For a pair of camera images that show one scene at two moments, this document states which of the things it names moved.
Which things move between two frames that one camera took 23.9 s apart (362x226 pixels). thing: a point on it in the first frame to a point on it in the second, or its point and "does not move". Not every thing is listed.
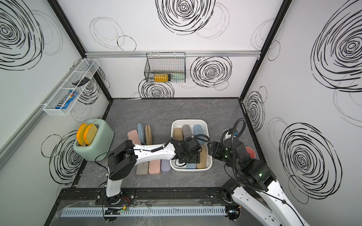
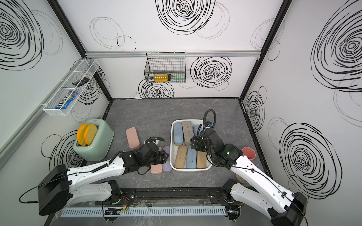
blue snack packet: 68,99 does not move
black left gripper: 196,159 to 161,158
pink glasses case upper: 133,135 does not move
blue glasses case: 197,130 does not move
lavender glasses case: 165,165 does not move
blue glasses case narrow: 141,133 to 178,133
